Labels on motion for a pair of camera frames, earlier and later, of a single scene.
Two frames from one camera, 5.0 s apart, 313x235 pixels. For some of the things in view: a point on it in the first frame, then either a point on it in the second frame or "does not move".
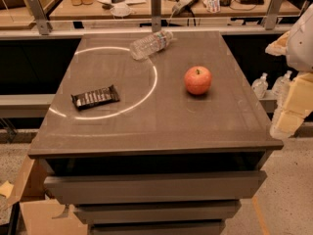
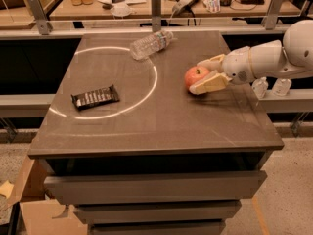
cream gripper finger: (279, 47) to (214, 63)
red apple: (198, 80) does not move
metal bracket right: (270, 19) does not move
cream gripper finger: (298, 104) to (215, 80)
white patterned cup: (212, 5) does not move
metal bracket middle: (156, 12) does not move
